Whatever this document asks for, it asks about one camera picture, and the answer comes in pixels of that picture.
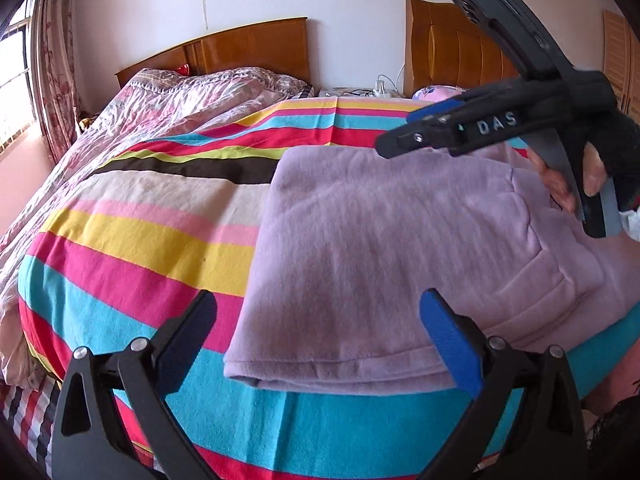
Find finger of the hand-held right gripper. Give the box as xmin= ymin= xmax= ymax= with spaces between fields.
xmin=375 ymin=119 xmax=457 ymax=159
xmin=407 ymin=101 xmax=469 ymax=125

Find dark cloth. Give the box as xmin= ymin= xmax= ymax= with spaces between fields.
xmin=589 ymin=394 xmax=640 ymax=480

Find plain wooden headboard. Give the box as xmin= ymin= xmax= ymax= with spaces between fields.
xmin=115 ymin=16 xmax=311 ymax=87

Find striped colourful blanket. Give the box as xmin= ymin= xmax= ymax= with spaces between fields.
xmin=17 ymin=97 xmax=640 ymax=480

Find pink patterned pillow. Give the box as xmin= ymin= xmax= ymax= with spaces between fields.
xmin=412 ymin=85 xmax=467 ymax=104

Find padded wooden headboard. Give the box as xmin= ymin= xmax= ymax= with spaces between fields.
xmin=404 ymin=0 xmax=524 ymax=99

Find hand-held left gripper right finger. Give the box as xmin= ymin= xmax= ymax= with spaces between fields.
xmin=420 ymin=287 xmax=587 ymax=480

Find floral red curtain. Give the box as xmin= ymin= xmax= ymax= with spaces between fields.
xmin=30 ymin=0 xmax=82 ymax=164

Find lilac pants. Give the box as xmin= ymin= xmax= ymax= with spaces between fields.
xmin=223 ymin=145 xmax=640 ymax=400

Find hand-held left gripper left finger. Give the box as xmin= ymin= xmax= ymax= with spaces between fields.
xmin=52 ymin=290 xmax=218 ymax=480

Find person's right hand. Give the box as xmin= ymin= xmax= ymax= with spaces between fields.
xmin=527 ymin=109 xmax=640 ymax=213

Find nightstand with patterned cover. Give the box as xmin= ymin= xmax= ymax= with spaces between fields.
xmin=317 ymin=86 xmax=407 ymax=101

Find floral pink quilt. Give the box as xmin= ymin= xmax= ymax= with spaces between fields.
xmin=0 ymin=66 xmax=314 ymax=392

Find barred window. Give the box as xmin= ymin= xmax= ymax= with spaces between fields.
xmin=0 ymin=0 xmax=44 ymax=162

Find light wooden wardrobe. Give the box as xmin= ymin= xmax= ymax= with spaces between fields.
xmin=602 ymin=9 xmax=640 ymax=122

